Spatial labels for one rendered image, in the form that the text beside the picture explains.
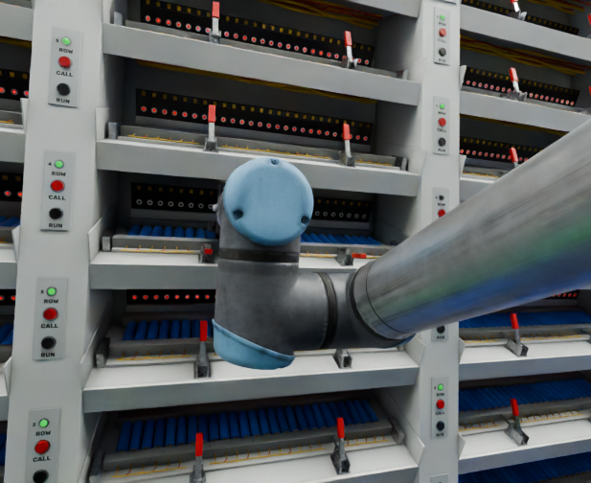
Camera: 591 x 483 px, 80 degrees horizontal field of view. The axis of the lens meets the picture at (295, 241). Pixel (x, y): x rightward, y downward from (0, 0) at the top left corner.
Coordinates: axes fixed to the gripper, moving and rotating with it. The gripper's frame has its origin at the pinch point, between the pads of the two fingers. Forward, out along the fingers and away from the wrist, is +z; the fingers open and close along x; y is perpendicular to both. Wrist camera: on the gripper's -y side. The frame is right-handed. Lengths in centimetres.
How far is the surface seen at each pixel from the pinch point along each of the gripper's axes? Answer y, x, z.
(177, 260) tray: -5.7, 9.7, -6.4
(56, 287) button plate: -10.2, 27.1, -8.6
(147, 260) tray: -5.8, 14.6, -6.6
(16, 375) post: -23.0, 31.5, -8.9
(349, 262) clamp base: -5.3, -22.5, -6.6
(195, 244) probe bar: -2.9, 6.7, -3.7
